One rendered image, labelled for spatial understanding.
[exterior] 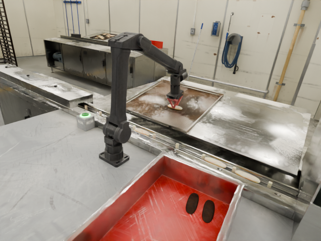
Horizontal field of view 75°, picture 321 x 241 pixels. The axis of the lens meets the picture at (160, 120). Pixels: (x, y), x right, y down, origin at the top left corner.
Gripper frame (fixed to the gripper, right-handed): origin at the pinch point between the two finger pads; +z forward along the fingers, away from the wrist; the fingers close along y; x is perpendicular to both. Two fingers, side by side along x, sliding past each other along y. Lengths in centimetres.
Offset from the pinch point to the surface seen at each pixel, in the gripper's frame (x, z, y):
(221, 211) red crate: 48, 2, 53
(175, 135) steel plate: 9.0, 8.8, 15.9
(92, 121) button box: -31.7, -0.2, 38.3
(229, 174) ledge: 45, 1, 36
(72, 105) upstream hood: -56, -1, 33
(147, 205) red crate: 26, 0, 66
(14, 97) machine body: -140, 14, 33
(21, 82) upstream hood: -118, -3, 31
